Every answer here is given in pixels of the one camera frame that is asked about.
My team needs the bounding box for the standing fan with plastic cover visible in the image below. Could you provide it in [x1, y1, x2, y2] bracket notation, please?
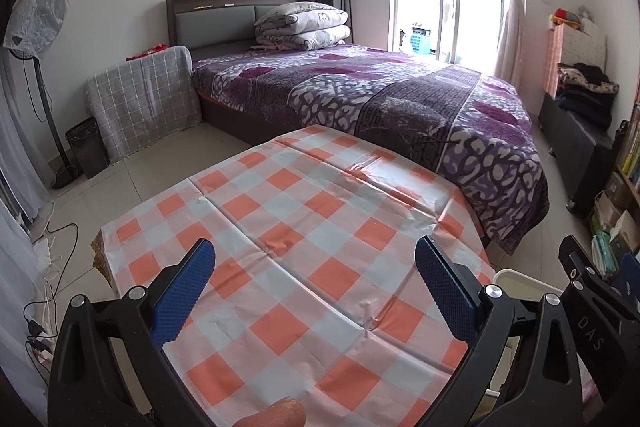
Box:
[2, 0, 84, 190]

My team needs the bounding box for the pink storage cabinet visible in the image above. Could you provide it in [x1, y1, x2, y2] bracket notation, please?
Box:
[546, 19, 609, 96]

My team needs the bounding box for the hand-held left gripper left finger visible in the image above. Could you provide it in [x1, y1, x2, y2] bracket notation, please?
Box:
[47, 238, 217, 427]

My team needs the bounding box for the bookshelf with books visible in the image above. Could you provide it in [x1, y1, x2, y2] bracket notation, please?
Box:
[587, 102, 640, 284]

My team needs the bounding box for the teal plastic basket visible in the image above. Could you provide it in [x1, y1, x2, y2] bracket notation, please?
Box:
[410, 29, 432, 56]

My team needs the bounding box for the orange rounded object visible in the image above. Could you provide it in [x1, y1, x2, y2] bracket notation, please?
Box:
[235, 398, 307, 427]

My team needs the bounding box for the dark bed headboard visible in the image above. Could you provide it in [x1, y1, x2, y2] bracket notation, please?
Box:
[166, 0, 312, 61]

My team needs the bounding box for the black bench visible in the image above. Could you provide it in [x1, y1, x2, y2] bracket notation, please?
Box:
[539, 94, 616, 219]

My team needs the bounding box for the small black waste bin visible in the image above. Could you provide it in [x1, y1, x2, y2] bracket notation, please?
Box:
[65, 117, 110, 180]

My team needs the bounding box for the white plastic bin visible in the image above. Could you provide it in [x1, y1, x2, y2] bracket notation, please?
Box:
[475, 269, 567, 413]

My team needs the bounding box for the red cloth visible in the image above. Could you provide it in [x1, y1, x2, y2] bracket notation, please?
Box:
[125, 47, 169, 62]

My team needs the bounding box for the black power cable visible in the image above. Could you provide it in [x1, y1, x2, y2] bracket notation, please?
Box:
[24, 201, 81, 360]

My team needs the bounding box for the pile of folded clothes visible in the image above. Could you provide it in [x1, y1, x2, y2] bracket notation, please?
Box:
[556, 63, 621, 131]

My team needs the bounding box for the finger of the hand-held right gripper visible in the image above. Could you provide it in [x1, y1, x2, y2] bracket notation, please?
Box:
[611, 251, 640, 310]
[558, 234, 627, 324]

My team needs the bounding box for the folded patterned quilt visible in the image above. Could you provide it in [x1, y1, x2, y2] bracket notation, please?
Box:
[253, 2, 351, 53]

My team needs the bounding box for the white sheer curtain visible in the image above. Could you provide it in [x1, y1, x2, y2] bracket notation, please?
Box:
[0, 57, 52, 413]

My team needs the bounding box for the grey checked cloth cover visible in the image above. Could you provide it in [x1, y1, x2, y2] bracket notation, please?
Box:
[84, 46, 204, 164]

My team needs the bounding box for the purple patterned bedspread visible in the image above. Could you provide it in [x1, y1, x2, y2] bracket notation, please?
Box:
[191, 43, 551, 256]

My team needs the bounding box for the black coat rack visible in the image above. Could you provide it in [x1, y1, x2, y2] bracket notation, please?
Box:
[320, 0, 355, 44]

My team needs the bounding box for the orange checked tablecloth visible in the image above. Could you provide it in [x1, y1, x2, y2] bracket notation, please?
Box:
[92, 124, 497, 427]

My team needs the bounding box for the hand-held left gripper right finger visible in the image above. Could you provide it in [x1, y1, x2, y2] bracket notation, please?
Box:
[415, 236, 583, 427]

